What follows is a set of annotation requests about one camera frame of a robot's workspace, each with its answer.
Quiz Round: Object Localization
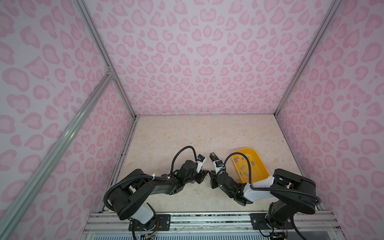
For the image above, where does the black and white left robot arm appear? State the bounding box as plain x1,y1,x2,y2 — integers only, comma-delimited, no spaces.
103,160,209,231

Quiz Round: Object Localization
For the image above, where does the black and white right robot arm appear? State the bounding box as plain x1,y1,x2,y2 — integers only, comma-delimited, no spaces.
209,169,322,230

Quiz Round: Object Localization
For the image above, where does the yellow plastic tray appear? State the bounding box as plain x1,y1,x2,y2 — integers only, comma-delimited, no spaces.
232,148,270,183

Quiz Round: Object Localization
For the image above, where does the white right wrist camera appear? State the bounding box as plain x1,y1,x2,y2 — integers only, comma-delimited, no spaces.
213,160,226,175

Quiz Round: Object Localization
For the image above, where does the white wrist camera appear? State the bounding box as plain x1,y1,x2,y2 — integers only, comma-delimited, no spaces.
213,160,226,175
196,154,206,174

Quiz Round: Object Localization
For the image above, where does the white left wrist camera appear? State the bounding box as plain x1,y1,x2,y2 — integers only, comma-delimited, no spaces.
196,154,206,174

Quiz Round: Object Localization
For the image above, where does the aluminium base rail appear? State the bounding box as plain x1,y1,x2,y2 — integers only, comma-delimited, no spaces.
81,211,345,240

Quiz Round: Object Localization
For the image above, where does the aluminium frame bar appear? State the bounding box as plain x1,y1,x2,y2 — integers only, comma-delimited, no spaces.
1,72,114,235

